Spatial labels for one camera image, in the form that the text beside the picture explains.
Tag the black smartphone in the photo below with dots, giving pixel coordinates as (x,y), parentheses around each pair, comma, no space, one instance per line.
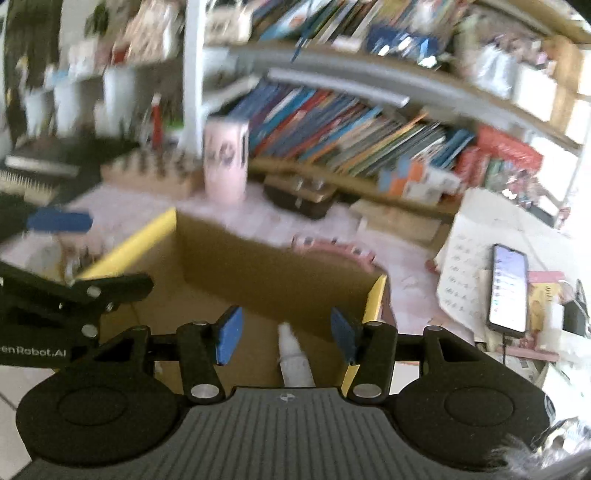
(508,286)

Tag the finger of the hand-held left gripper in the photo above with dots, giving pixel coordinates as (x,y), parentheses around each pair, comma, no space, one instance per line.
(115,288)
(60,220)

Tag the white wooden bookshelf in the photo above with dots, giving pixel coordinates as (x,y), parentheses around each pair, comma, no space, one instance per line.
(191,92)

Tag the white plastic bottle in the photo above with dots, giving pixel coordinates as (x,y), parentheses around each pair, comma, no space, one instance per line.
(295,364)

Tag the black pouch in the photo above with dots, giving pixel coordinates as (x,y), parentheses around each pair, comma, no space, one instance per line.
(295,198)

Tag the pink hair band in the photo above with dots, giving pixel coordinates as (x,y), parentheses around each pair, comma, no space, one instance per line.
(332,249)

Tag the red flat box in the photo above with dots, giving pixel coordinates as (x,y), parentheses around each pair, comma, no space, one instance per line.
(508,147)

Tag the dark blue box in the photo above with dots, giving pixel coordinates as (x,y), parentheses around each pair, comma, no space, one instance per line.
(401,41)

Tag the row of slanted books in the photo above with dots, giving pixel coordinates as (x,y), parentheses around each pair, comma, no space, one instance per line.
(351,21)

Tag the dark wall poster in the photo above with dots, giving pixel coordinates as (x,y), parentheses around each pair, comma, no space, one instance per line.
(37,69)

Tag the yellow pink notepad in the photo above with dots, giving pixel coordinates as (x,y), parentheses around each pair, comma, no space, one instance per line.
(545,293)

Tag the red white marker pen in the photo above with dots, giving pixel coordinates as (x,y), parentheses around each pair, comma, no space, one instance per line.
(157,122)

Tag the wooden chessboard box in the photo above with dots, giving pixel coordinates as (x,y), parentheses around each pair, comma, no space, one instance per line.
(152,177)

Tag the row of colourful books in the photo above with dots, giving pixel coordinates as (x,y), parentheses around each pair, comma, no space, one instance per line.
(346,134)

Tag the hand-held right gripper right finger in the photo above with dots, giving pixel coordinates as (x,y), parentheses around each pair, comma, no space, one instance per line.
(344,334)

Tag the black electronic keyboard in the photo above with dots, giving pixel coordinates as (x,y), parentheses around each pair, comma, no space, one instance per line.
(69,152)

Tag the stack of orange white boxes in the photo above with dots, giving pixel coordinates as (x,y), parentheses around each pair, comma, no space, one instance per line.
(415,182)

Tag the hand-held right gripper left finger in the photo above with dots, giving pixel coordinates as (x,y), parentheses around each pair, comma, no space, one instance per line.
(229,334)

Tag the white paper sheets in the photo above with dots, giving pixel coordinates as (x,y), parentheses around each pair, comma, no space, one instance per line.
(466,258)

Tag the yellow cardboard box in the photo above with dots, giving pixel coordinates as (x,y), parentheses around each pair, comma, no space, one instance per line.
(277,286)

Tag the grey fluffy fabric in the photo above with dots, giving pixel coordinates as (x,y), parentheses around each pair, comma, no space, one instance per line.
(545,454)

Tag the pink cylindrical container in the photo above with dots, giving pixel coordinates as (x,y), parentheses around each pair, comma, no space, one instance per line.
(226,175)

